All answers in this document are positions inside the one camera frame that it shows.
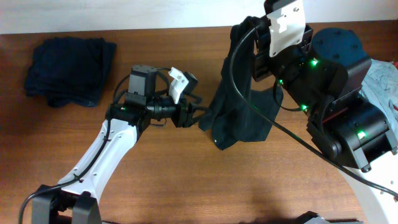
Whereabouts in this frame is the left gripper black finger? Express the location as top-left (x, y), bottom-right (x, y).
top-left (188, 103), bottom-right (208, 115)
top-left (185, 113), bottom-right (202, 128)

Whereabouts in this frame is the black Nike t-shirt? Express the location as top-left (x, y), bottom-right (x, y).
top-left (198, 16), bottom-right (279, 150)

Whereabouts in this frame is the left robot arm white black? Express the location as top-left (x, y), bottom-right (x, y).
top-left (27, 65), bottom-right (206, 223)

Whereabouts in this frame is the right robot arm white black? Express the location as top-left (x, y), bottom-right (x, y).
top-left (252, 1), bottom-right (397, 223)

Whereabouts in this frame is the folded navy blue garment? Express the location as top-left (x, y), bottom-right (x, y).
top-left (24, 37), bottom-right (117, 108)

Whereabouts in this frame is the light grey-blue shirt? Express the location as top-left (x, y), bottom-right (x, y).
top-left (361, 59), bottom-right (397, 137)

